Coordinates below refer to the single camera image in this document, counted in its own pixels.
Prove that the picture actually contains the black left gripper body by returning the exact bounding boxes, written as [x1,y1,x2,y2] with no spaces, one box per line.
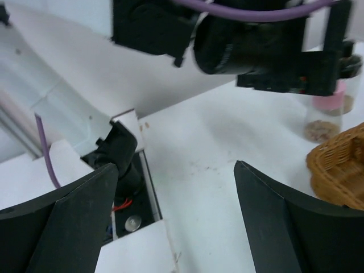
[111,1,354,96]

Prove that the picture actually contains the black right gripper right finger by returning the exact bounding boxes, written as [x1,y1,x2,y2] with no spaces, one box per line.
[234,161,363,272]

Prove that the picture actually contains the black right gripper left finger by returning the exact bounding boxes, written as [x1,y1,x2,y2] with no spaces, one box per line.
[1,164,118,272]

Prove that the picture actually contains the pink lid spice jar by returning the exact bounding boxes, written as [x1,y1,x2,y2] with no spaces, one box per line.
[303,79,358,143]

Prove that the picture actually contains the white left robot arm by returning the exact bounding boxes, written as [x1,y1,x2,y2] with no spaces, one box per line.
[5,1,233,116]

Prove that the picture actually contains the wicker divided basket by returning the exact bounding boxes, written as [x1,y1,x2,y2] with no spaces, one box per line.
[306,123,363,210]

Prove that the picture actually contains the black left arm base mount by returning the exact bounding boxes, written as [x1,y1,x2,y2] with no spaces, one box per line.
[81,121,159,244]

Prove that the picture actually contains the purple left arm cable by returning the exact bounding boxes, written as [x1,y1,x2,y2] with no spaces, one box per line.
[173,0,339,21]

